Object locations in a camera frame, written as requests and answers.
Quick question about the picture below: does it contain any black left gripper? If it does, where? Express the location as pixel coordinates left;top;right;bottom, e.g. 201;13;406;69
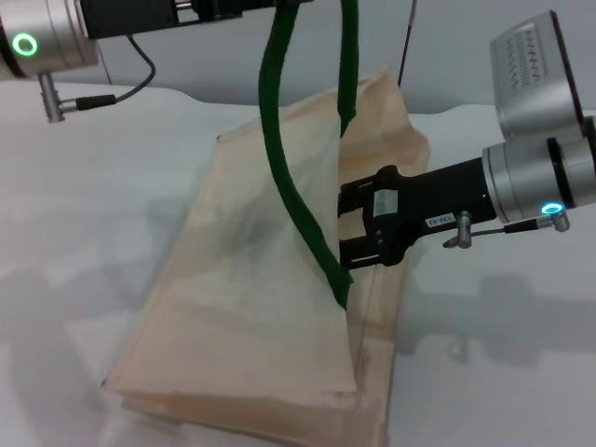
80;0;315;40

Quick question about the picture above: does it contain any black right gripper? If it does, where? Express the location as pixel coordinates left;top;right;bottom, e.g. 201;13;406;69
336;156;495;272

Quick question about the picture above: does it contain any cream handbag with green handle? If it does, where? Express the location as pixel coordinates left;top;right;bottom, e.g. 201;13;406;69
100;0;432;447

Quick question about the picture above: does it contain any dark vertical background pole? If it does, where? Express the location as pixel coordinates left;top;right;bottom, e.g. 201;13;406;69
397;0;418;88

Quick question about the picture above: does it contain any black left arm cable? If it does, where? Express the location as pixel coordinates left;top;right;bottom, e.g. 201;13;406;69
62;35;157;114

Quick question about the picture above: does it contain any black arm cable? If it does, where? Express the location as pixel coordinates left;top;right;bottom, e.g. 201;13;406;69
441;210;572;249
62;35;157;114

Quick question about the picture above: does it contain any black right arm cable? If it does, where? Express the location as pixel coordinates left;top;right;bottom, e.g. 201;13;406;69
441;210;572;249

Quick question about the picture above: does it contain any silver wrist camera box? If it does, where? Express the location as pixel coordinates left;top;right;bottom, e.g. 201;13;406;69
489;9;589;143

